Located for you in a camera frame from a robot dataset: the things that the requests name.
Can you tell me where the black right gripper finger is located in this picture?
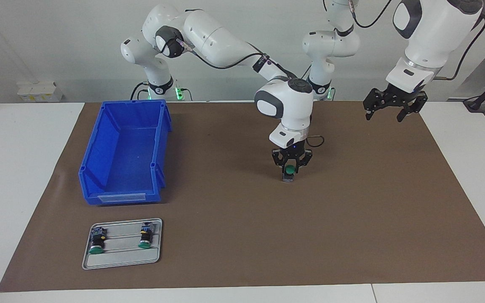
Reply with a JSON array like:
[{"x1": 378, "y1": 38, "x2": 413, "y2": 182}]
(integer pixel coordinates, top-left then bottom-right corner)
[
  {"x1": 296, "y1": 151, "x2": 313, "y2": 174},
  {"x1": 272, "y1": 151, "x2": 287, "y2": 174}
]

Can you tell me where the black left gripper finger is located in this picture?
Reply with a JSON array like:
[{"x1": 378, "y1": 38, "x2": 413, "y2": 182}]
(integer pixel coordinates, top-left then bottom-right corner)
[
  {"x1": 396, "y1": 96, "x2": 428, "y2": 122},
  {"x1": 363, "y1": 89, "x2": 388, "y2": 121}
]

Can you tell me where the brown table mat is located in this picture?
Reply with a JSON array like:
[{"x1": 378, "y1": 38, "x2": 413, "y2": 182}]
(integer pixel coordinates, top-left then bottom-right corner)
[{"x1": 0, "y1": 100, "x2": 485, "y2": 293}]

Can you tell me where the blue plastic storage bin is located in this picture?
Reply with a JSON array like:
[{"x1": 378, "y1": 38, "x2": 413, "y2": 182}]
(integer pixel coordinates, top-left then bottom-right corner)
[{"x1": 78, "y1": 99, "x2": 172, "y2": 206}]

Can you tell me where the grey plastic tray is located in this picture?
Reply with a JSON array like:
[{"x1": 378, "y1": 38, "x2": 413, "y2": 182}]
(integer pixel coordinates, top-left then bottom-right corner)
[{"x1": 82, "y1": 218, "x2": 163, "y2": 270}]

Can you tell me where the white cardboard box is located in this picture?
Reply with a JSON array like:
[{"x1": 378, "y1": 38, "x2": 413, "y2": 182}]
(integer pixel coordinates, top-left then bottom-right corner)
[{"x1": 16, "y1": 81, "x2": 64, "y2": 103}]

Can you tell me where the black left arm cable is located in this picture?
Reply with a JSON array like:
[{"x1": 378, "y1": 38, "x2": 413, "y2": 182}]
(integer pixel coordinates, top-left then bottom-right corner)
[{"x1": 349, "y1": 0, "x2": 485, "y2": 80}]

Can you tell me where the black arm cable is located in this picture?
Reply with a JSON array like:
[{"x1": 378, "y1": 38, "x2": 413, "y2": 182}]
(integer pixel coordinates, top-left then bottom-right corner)
[
  {"x1": 175, "y1": 38, "x2": 324, "y2": 148},
  {"x1": 349, "y1": 0, "x2": 485, "y2": 80}
]

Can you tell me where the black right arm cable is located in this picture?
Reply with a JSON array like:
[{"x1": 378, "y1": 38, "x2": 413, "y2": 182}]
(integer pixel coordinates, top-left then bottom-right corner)
[{"x1": 175, "y1": 38, "x2": 324, "y2": 148}]

